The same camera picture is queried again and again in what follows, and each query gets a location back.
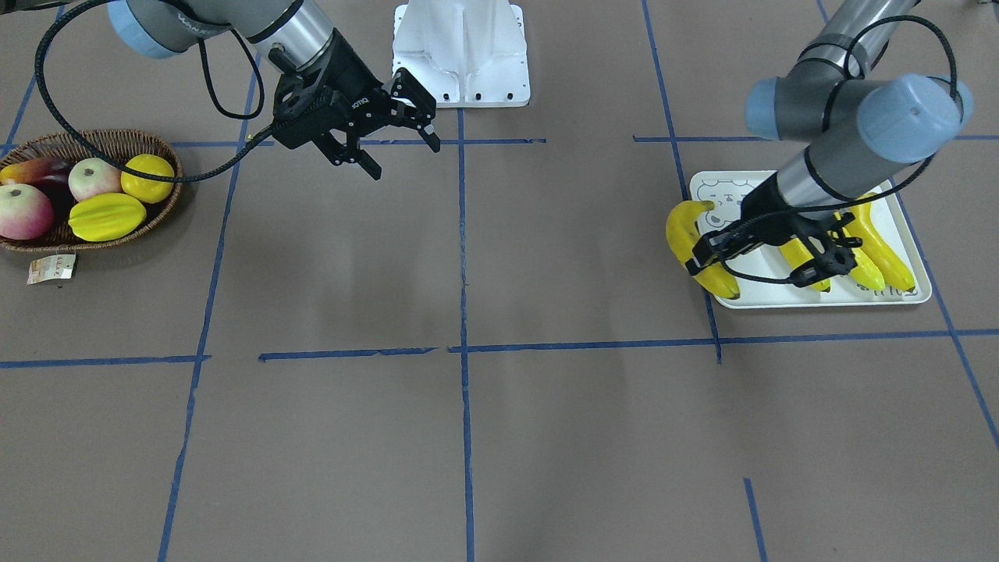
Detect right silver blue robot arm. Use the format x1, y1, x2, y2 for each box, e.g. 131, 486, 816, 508
108, 1, 440, 179

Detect black camera cable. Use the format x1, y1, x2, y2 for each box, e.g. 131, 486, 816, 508
34, 0, 313, 185

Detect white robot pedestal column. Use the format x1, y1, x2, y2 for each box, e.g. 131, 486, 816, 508
392, 1, 531, 108

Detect red yellow mango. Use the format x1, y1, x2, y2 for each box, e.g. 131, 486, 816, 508
1, 157, 73, 189

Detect yellow star fruit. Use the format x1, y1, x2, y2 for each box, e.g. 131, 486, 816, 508
68, 192, 147, 242

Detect yellow banana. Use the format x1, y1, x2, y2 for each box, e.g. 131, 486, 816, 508
665, 200, 741, 301
842, 207, 889, 291
779, 238, 831, 293
848, 203, 917, 293

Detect white rectangular bear plate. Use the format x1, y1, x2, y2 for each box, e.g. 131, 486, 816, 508
689, 170, 933, 309

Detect pale green apple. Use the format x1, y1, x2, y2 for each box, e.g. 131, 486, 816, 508
68, 158, 123, 202

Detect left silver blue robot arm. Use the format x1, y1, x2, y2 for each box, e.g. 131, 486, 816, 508
667, 1, 973, 299

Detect pink red apple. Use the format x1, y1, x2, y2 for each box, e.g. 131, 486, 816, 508
1, 183, 55, 240

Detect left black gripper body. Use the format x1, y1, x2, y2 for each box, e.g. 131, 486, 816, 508
717, 176, 854, 286

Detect yellow lemon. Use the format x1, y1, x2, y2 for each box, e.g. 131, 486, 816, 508
120, 153, 175, 204

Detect basket paper tag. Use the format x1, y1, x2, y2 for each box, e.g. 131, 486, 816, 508
26, 253, 78, 286

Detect brown wicker basket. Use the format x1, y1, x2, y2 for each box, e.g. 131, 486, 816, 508
2, 133, 185, 253

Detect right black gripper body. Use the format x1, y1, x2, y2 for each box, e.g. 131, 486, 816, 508
272, 31, 389, 163

